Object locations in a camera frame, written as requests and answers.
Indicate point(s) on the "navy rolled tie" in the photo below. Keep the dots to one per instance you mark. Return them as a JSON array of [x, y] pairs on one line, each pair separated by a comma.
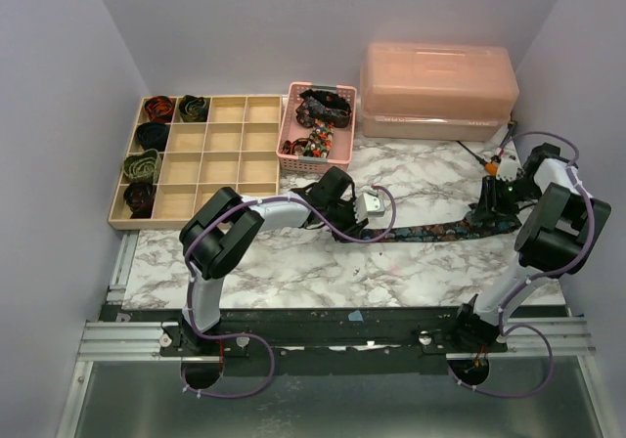
[[152, 136]]

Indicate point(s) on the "pink plastic basket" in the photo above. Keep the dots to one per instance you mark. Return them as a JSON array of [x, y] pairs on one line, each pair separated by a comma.
[[341, 152]]

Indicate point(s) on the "red black rolled tie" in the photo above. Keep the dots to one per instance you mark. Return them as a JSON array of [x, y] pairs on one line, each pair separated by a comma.
[[159, 109]]

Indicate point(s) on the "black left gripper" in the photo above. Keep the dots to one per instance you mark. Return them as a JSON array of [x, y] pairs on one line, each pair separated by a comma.
[[352, 228]]

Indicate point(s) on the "wooden compartment tray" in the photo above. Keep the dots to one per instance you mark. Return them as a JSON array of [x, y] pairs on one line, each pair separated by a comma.
[[234, 148]]

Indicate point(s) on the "navy floral tie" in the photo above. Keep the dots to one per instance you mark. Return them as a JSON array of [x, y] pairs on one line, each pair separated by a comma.
[[461, 230]]

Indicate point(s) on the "dark red rolled tie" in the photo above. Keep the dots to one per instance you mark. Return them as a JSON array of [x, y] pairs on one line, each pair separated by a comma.
[[140, 198]]

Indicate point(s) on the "pink translucent storage box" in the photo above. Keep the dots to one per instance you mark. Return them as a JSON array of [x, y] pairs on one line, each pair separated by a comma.
[[436, 92]]

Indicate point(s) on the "green dark rolled tie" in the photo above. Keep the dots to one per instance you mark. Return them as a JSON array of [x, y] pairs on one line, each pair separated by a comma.
[[193, 109]]

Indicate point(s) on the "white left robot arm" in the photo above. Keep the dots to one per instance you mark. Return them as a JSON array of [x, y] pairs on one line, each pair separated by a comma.
[[217, 238]]

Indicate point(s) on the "dark floral tie in basket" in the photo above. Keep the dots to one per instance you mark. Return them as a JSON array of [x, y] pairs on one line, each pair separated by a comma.
[[323, 106]]

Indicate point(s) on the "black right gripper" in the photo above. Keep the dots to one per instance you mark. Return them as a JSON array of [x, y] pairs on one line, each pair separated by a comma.
[[492, 208]]

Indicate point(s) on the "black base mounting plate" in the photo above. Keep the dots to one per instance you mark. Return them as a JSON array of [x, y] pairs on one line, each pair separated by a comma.
[[307, 342]]

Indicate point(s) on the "colourful patterned tie in basket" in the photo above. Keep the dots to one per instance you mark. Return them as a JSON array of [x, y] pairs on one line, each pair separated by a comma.
[[317, 144]]

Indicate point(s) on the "aluminium rail frame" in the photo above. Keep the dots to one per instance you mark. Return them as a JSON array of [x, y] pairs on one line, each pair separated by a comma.
[[535, 332]]

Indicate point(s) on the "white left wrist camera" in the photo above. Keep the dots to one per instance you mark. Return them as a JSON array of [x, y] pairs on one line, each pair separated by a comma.
[[367, 205]]

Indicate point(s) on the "olive green rolled tie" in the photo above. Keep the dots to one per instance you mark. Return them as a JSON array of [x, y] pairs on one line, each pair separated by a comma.
[[143, 167]]

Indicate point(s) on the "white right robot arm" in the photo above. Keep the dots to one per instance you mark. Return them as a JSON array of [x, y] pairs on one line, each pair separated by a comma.
[[555, 239]]

